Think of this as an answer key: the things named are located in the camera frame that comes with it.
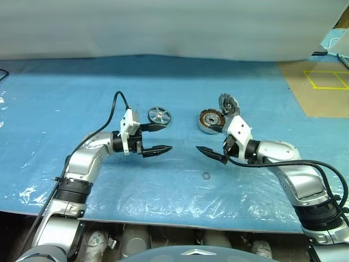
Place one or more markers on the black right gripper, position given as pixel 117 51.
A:
pixel 231 146

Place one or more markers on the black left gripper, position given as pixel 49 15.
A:
pixel 134 143

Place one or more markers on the motor stator with copper windings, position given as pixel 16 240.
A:
pixel 210 118

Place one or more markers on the silver spoked motor cover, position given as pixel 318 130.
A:
pixel 161 114

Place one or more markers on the toothed silver rotor disc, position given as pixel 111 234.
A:
pixel 227 103

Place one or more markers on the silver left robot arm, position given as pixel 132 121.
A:
pixel 81 161

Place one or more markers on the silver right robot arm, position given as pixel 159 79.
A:
pixel 286 152

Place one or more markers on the blue table mat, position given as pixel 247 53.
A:
pixel 68 109

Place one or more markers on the grey rounded shape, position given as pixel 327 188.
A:
pixel 95 243
pixel 218 240
pixel 261 248
pixel 135 240

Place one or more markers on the brown cardboard sheet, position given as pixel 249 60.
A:
pixel 313 103

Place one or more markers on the white foam sheet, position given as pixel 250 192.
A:
pixel 163 27

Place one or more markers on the grey robot torso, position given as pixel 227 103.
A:
pixel 196 256

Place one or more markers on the blue board with white line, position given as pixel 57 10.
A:
pixel 328 41

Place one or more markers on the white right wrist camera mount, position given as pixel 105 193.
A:
pixel 240 129

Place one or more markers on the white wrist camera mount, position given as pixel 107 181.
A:
pixel 240 129
pixel 126 122

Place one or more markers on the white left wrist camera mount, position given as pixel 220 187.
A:
pixel 126 122

